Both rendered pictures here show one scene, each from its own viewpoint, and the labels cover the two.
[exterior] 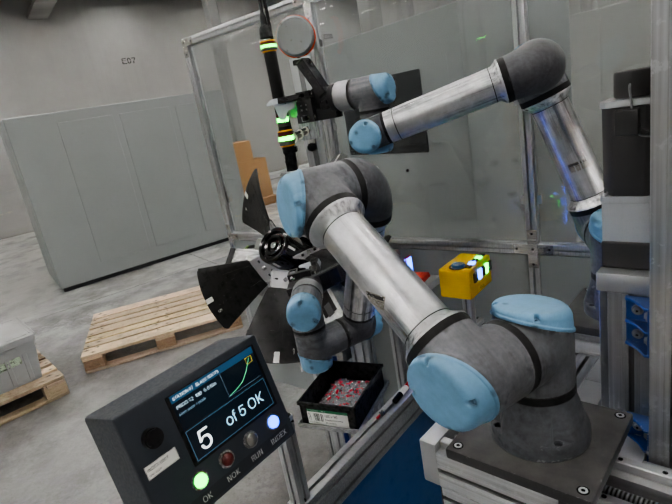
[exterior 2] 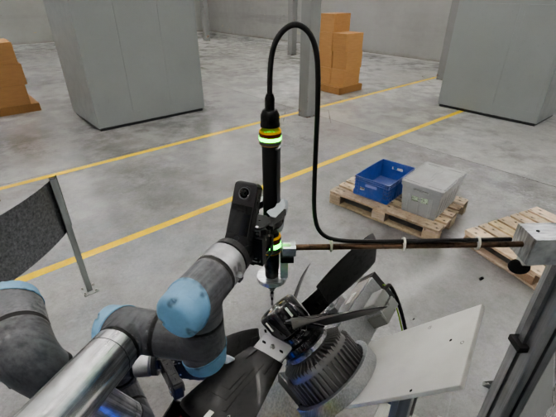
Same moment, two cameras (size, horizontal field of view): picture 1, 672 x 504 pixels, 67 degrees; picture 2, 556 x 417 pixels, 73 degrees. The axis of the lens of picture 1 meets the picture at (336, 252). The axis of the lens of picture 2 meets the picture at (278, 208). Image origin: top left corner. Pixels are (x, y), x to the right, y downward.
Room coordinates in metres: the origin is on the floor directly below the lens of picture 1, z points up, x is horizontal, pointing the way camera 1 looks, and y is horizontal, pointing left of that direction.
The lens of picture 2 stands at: (1.40, -0.60, 2.02)
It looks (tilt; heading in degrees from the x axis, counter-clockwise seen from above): 30 degrees down; 83
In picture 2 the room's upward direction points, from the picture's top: straight up
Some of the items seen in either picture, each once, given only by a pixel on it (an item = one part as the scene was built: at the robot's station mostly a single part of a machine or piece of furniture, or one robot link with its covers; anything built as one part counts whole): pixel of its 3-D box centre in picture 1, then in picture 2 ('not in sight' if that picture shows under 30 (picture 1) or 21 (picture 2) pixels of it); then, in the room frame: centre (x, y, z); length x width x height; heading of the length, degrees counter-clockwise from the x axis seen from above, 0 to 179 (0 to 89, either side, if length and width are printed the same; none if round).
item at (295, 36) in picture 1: (295, 36); not in sight; (2.19, 0.01, 1.88); 0.16 x 0.07 x 0.16; 84
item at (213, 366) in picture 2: (375, 131); (193, 338); (1.32, -0.15, 1.51); 0.11 x 0.08 x 0.11; 163
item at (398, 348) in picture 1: (402, 376); not in sight; (1.97, -0.19, 0.42); 0.04 x 0.04 x 0.83; 49
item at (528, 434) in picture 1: (537, 404); not in sight; (0.69, -0.28, 1.09); 0.15 x 0.15 x 0.10
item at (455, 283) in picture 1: (466, 277); not in sight; (1.46, -0.38, 1.02); 0.16 x 0.10 x 0.11; 139
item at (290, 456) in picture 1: (291, 458); not in sight; (0.84, 0.16, 0.96); 0.03 x 0.03 x 0.20; 49
